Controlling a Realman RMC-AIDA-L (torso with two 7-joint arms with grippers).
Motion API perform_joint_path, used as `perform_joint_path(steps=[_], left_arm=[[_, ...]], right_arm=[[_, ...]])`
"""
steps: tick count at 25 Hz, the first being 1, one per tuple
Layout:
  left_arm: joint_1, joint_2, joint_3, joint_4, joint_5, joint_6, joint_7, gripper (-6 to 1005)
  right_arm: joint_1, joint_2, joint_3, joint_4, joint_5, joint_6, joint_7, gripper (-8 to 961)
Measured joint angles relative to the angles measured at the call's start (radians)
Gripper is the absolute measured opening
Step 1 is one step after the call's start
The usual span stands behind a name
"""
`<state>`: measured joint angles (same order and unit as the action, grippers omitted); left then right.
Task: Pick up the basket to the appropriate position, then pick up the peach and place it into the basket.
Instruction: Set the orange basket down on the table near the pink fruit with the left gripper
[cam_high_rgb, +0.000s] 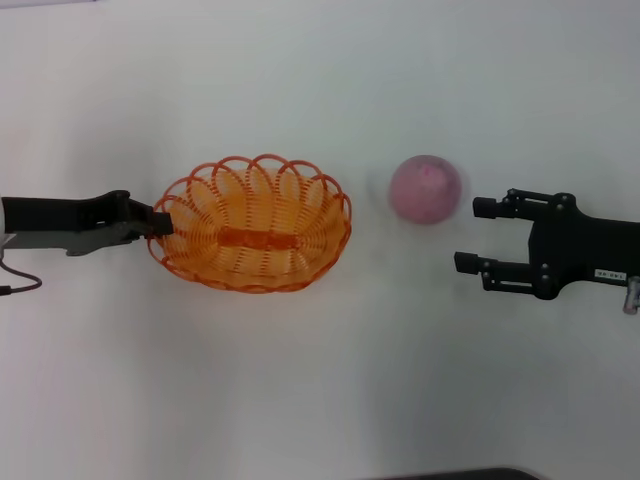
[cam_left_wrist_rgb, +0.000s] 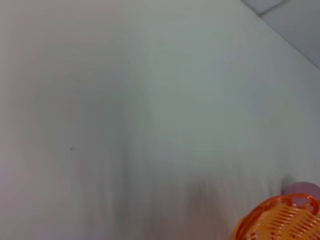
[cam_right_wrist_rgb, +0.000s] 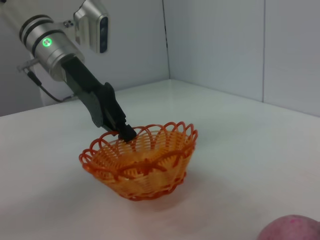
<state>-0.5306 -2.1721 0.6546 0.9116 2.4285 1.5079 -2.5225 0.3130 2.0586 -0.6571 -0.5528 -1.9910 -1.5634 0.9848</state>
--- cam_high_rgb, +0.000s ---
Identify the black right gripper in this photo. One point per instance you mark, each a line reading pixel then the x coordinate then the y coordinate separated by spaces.
pixel 585 245

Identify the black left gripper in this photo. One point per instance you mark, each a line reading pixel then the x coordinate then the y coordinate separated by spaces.
pixel 50 217

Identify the pink peach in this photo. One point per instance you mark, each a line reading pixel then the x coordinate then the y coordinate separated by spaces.
pixel 425 190

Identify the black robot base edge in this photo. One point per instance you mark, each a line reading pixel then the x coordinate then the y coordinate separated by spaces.
pixel 475 475

